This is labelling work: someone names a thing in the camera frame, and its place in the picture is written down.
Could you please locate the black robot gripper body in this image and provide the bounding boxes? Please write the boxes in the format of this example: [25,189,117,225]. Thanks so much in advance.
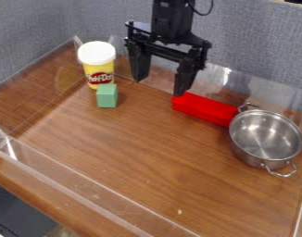
[125,0,211,62]

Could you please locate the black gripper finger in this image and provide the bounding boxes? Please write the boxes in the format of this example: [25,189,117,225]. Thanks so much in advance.
[126,42,150,82]
[173,49,205,96]

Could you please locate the green foam cube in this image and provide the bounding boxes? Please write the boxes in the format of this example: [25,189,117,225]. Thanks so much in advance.
[96,83,117,107]

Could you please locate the yellow Play-Doh can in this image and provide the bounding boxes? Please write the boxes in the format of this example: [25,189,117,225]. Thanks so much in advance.
[76,41,116,90]

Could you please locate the red rectangular block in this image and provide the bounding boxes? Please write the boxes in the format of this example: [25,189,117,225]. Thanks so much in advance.
[170,93,237,127]

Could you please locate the stainless steel pot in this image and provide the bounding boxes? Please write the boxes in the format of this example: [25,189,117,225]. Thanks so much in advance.
[228,102,302,178]

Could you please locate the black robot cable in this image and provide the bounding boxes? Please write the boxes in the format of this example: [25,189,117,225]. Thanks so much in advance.
[186,0,215,17]

